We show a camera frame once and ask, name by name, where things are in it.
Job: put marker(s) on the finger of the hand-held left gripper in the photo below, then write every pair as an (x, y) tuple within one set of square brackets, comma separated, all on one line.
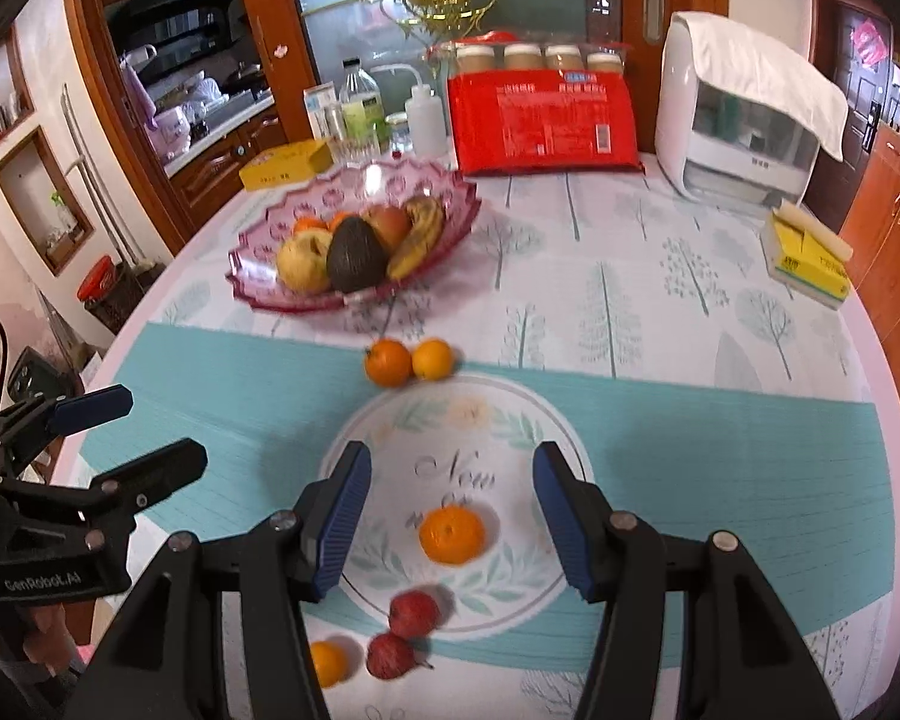
[(161, 463), (94, 403)]

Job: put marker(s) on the clear bottle green label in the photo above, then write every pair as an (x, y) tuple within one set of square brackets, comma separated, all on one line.
[(361, 109)]

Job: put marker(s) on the tangerine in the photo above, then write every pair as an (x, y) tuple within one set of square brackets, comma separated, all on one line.
[(433, 358), (452, 536), (331, 664), (339, 221), (388, 364), (309, 225)]

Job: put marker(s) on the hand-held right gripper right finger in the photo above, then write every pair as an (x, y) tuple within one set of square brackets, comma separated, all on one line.
[(562, 517)]

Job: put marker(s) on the wooden storage cabinet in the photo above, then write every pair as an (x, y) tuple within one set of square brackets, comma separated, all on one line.
[(892, 202)]

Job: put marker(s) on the metal pole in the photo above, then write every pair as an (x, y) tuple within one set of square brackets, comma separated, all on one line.
[(94, 172)]

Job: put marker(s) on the pink plastic bag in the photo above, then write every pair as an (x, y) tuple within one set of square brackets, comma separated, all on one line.
[(174, 131)]

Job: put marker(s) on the dark entrance door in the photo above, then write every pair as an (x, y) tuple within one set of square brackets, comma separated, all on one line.
[(844, 105)]

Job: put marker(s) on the red lychee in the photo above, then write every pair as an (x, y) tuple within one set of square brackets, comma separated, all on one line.
[(414, 613), (390, 656)]

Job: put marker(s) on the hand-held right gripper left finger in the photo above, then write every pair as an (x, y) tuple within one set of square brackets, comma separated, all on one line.
[(341, 517)]

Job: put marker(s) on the teal striped placemat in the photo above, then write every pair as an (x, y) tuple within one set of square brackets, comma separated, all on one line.
[(720, 450)]

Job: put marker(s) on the pink glass fruit bowl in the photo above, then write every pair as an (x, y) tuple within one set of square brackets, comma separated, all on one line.
[(435, 187)]

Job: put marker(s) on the white countertop appliance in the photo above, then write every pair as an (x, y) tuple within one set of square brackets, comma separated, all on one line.
[(679, 127)]

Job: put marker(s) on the white blue carton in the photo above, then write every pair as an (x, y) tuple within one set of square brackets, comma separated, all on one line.
[(316, 109)]

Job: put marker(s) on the dark avocado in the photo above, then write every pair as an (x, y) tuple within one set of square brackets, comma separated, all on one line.
[(356, 255)]

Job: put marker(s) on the clear drinking glass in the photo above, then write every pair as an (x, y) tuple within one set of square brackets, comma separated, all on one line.
[(352, 150)]

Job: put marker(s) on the yellow tissue pack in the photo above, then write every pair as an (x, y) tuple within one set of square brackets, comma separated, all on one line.
[(810, 262)]

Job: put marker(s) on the white cloth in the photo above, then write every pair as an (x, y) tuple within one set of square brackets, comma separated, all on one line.
[(757, 67)]

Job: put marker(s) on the white wash bottle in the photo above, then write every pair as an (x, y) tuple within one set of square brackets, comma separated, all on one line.
[(426, 120)]

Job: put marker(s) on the wooden kitchen base cabinet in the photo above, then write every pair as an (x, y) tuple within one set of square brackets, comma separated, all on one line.
[(217, 165)]

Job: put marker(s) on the yellow pear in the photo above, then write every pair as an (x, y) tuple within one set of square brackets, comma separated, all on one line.
[(304, 262)]

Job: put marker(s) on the red lidded dark jar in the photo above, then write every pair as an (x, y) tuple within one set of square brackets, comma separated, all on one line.
[(97, 277)]

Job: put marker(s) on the small glass jar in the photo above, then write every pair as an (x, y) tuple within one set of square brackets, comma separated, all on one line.
[(397, 136)]

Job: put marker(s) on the wooden framed wall niche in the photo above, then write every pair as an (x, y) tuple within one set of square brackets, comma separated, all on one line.
[(45, 199), (0, 90)]

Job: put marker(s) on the black range hood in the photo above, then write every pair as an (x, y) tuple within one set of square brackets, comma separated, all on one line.
[(172, 15)]

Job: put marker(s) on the red paper cup package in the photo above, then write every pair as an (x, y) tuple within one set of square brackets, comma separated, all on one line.
[(544, 124)]

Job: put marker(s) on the spotted ripe banana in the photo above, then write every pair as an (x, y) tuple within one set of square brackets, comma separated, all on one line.
[(418, 236)]

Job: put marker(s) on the person's left hand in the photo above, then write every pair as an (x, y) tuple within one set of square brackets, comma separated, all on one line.
[(49, 634)]

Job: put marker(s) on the red apple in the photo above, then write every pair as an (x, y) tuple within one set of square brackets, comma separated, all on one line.
[(390, 225)]

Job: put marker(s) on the yellow tin box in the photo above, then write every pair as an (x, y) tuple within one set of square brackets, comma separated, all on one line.
[(285, 165)]

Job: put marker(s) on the red door decoration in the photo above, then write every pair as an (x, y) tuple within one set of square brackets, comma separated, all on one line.
[(868, 41)]

